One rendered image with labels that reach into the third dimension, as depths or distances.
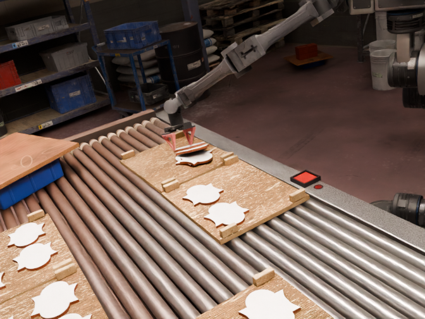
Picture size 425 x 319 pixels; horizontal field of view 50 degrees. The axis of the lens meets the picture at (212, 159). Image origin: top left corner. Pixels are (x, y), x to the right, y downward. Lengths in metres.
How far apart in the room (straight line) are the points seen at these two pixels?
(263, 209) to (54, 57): 4.63
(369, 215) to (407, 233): 0.13
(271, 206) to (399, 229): 0.39
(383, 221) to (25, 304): 1.03
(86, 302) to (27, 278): 0.26
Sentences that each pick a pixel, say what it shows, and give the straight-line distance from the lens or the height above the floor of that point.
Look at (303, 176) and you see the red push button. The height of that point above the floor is 0.93.
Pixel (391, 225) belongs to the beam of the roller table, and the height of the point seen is 0.92.
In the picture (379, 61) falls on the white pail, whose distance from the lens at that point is 5.16.
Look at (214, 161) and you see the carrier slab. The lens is 1.85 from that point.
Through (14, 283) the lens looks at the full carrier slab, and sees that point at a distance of 1.51.
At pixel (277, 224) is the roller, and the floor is 0.92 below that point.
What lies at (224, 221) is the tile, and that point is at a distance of 1.44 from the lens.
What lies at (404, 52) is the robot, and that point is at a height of 1.22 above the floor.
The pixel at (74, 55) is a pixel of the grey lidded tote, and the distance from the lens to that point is 5.95.
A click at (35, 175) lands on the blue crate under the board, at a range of 2.04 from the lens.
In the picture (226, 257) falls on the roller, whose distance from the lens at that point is 1.35.
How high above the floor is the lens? 1.73
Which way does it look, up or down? 25 degrees down
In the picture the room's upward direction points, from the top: 11 degrees counter-clockwise
